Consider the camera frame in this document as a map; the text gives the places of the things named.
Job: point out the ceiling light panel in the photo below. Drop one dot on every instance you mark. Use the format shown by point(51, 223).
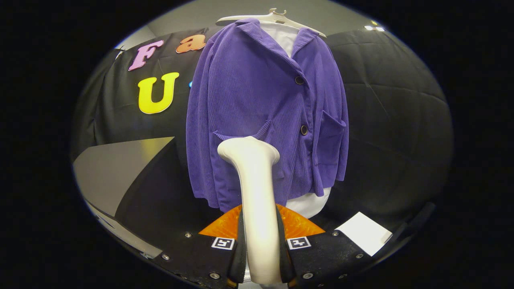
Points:
point(374, 27)

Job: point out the white clothes hanger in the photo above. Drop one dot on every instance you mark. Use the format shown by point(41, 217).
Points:
point(277, 18)

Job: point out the white paper sheet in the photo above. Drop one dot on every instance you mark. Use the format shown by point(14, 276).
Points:
point(363, 233)

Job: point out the white shirt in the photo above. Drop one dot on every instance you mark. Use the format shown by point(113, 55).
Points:
point(282, 37)

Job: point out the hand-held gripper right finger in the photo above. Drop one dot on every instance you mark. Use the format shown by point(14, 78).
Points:
point(282, 249)

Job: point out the grey cabinet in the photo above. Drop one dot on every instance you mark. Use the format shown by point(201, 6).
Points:
point(112, 168)

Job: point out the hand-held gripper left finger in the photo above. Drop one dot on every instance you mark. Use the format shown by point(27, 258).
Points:
point(242, 249)

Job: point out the white garment steamer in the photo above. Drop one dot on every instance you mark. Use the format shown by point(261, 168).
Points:
point(259, 200)

